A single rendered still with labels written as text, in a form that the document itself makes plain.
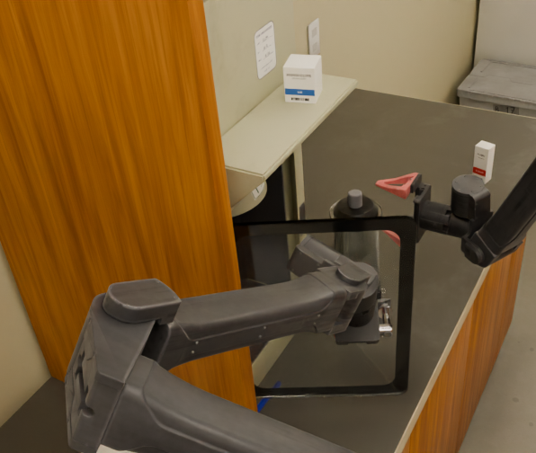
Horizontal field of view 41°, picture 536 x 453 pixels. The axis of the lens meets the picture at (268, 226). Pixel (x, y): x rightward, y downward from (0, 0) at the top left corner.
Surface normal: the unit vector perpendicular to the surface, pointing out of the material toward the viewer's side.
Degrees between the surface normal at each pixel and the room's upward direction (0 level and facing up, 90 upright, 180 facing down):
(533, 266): 0
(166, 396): 39
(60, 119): 90
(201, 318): 35
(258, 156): 0
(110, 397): 72
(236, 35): 90
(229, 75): 90
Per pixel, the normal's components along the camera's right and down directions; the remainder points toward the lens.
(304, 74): -0.27, 0.59
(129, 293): 0.39, -0.86
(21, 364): 0.87, 0.24
